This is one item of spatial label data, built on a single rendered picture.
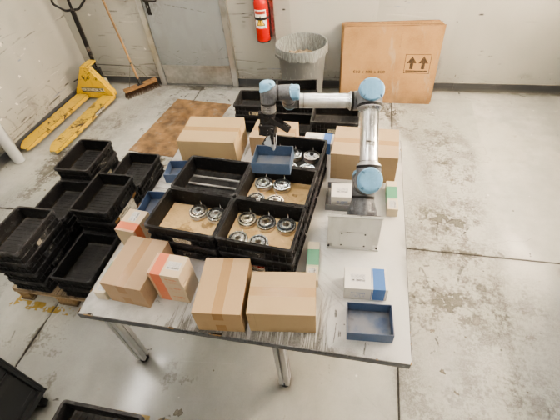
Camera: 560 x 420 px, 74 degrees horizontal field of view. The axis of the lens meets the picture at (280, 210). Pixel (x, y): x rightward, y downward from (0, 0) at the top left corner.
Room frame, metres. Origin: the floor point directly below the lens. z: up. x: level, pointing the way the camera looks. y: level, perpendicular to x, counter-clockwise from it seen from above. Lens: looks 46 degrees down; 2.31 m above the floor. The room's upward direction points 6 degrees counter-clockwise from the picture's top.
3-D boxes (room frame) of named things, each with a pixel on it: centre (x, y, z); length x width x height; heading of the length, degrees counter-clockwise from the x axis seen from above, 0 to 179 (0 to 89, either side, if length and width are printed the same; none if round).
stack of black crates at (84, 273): (1.65, 1.35, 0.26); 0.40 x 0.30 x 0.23; 165
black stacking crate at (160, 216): (1.41, 0.48, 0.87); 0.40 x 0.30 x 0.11; 70
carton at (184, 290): (1.07, 0.55, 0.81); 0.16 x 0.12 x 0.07; 75
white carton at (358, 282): (0.97, -0.37, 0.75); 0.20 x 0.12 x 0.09; 78
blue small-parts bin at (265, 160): (1.56, 0.01, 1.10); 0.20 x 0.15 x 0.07; 76
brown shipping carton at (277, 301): (0.90, 0.03, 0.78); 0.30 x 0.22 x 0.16; 82
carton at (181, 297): (1.07, 0.55, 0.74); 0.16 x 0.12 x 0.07; 74
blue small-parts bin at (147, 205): (1.68, 0.77, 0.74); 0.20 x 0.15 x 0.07; 167
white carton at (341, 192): (1.58, -0.41, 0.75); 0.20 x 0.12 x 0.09; 79
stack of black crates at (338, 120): (2.74, -0.55, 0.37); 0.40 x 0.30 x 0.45; 75
